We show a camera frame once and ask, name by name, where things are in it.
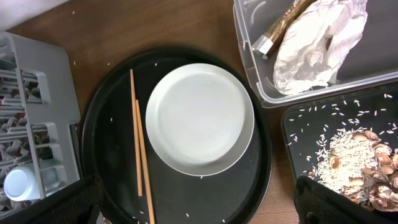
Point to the black rectangular waste tray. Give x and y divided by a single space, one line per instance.
343 155

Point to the grey dishwasher rack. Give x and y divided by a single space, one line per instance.
39 112

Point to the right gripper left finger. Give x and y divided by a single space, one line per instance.
79 202

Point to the light blue plastic cup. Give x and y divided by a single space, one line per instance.
21 183

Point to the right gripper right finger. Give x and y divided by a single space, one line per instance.
314 203

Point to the grey round plate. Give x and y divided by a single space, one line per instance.
200 119

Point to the wooden chopstick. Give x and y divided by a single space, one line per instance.
136 136
144 165

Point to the gold snack wrapper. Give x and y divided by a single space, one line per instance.
269 41

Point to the white napkin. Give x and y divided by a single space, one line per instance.
317 43

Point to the round black tray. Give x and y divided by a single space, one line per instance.
107 149

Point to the food scraps and rice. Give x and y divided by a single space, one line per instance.
349 146

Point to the clear plastic waste bin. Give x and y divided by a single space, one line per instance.
373 61

